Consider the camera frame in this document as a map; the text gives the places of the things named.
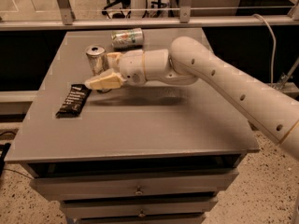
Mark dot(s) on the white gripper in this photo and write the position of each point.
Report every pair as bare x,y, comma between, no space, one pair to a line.
132,65

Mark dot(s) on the silver blue redbull can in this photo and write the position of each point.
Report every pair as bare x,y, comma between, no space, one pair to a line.
97,57

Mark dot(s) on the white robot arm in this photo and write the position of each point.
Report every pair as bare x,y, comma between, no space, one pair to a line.
274,113

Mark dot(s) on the green white soda can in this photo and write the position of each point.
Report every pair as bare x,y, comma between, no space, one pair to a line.
126,39

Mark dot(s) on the black rxbar chocolate bar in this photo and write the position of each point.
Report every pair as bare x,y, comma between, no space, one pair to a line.
74,102

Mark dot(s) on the black office chair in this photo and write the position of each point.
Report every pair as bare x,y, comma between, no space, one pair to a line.
116,0

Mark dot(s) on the grey metal railing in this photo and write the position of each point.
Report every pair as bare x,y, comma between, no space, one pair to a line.
21,15

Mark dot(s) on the grey drawer cabinet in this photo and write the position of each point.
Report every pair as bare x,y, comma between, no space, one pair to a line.
145,129

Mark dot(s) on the top grey drawer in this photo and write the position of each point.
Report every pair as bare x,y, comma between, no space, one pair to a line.
133,185

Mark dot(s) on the grey drawer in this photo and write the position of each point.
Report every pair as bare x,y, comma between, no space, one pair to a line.
133,185
139,208

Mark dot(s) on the middle grey drawer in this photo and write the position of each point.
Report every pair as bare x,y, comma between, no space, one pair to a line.
139,208

